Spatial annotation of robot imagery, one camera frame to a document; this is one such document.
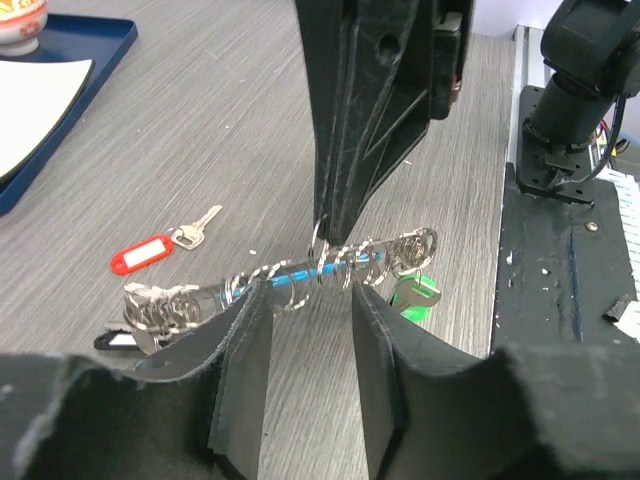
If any green key tag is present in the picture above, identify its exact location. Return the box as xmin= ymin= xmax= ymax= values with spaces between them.
xmin=390 ymin=274 xmax=441 ymax=323

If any metal key organizer blue handle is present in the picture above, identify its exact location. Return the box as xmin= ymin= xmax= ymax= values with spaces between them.
xmin=123 ymin=227 xmax=440 ymax=353

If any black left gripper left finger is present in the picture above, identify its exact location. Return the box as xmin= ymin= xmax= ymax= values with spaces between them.
xmin=1 ymin=282 xmax=273 ymax=479

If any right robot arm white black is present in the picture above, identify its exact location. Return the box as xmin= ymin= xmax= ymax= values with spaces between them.
xmin=295 ymin=1 xmax=639 ymax=246

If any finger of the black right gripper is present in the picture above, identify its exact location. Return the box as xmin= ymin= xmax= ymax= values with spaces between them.
xmin=327 ymin=1 xmax=435 ymax=243
xmin=295 ymin=1 xmax=358 ymax=235

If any orange patterned bowl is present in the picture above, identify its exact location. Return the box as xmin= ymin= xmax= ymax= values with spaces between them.
xmin=0 ymin=0 xmax=48 ymax=57

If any dark blue tray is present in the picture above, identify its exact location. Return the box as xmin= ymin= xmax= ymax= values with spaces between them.
xmin=1 ymin=14 xmax=138 ymax=215

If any black key tag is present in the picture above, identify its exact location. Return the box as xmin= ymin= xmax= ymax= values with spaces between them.
xmin=93 ymin=329 xmax=138 ymax=351

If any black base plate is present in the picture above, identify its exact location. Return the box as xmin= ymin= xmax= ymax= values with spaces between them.
xmin=491 ymin=86 xmax=639 ymax=365

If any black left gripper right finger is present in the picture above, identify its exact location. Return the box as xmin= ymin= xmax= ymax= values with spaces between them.
xmin=352 ymin=284 xmax=639 ymax=479

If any slotted cable duct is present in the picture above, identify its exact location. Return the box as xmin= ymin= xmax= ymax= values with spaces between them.
xmin=597 ymin=167 xmax=640 ymax=301

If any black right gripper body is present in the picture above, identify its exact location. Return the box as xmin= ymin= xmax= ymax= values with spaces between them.
xmin=431 ymin=0 xmax=474 ymax=120

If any red headed key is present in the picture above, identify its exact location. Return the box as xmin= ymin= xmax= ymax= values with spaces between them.
xmin=109 ymin=205 xmax=222 ymax=275

